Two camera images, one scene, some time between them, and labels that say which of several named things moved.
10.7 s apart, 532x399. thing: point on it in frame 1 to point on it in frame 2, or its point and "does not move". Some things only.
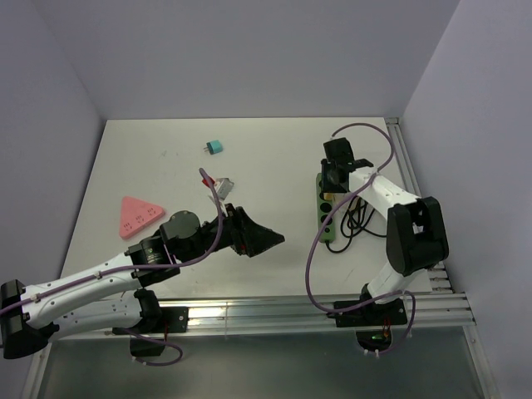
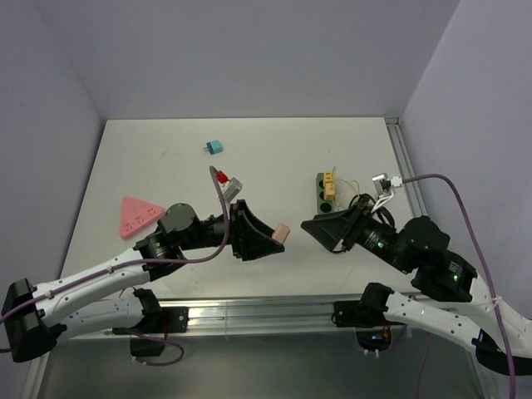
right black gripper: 326,188 to 327,228
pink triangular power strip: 136,214 does not move
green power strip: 325,208 does not move
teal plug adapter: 214,147 does not move
